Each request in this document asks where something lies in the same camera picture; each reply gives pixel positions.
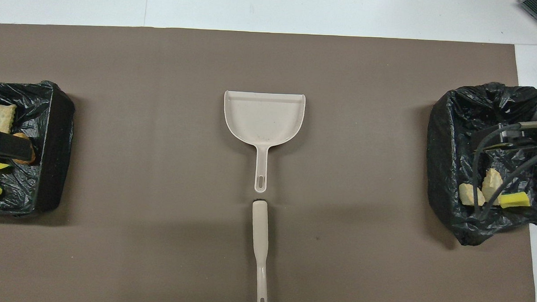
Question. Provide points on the beige hand brush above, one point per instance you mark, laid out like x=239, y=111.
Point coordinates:
x=260, y=231

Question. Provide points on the beige plastic dustpan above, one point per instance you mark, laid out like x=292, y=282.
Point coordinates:
x=263, y=119

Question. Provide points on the wedge yellow sponge scrap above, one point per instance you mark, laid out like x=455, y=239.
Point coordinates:
x=514, y=200

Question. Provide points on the beige toy bread chunk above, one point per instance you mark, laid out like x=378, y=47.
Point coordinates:
x=1, y=117

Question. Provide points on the brown toy bread roll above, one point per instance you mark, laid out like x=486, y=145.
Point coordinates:
x=24, y=160

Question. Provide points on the brown table mat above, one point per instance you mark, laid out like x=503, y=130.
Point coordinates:
x=157, y=254

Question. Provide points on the black bag-lined bin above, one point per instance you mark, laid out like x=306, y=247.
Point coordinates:
x=48, y=183
x=450, y=175

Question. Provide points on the beige sponge chunk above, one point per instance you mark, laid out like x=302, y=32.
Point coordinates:
x=468, y=193

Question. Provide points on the pale lumpy toy bread piece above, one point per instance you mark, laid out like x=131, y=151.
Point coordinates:
x=492, y=183

